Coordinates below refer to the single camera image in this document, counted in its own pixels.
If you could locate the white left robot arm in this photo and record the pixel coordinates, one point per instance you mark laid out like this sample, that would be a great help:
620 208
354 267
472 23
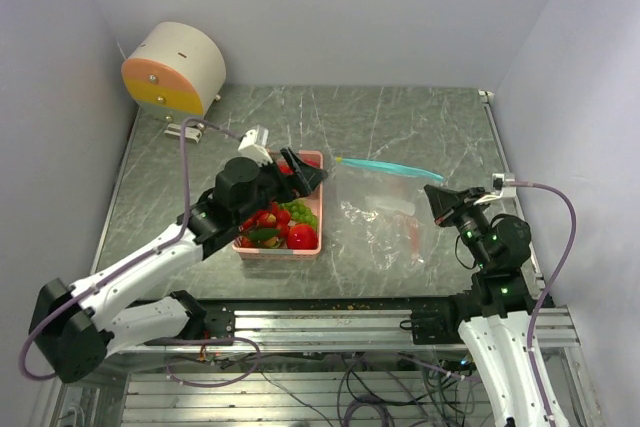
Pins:
77 326

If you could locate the small metal bracket block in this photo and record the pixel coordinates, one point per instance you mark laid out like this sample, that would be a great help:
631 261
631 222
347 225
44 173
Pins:
191 134

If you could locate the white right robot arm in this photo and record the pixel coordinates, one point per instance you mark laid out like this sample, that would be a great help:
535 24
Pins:
497 316

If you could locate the green grape bunch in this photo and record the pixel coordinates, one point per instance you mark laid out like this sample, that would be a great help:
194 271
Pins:
297 212

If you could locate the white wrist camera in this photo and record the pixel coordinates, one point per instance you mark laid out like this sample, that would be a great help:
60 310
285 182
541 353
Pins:
503 189
254 146

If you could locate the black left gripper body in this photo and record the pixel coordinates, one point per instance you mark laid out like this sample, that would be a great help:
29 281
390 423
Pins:
269 188

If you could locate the aluminium frame rail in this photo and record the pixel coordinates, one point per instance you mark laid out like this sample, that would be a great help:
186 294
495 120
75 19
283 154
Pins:
305 330

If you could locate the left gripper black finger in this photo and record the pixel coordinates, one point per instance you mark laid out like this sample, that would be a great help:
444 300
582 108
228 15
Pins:
307 165
300 186

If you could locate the pink perforated plastic basket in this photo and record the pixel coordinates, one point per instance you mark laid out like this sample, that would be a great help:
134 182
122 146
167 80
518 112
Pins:
315 201

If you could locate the red strawberry bunch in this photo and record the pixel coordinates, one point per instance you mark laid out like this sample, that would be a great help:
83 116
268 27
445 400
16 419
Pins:
265 229

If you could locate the round cream drawer cabinet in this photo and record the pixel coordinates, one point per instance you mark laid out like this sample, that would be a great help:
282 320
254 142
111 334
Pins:
176 72

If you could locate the clear blue-zipper zip bag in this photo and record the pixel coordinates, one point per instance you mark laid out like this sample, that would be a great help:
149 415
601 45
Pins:
382 210

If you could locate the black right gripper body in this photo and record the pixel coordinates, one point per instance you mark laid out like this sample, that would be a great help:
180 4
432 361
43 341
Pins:
469 217

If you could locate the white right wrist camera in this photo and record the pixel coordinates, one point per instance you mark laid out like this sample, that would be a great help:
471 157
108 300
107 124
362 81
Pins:
503 189

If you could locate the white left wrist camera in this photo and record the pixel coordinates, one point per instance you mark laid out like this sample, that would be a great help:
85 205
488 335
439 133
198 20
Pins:
254 146

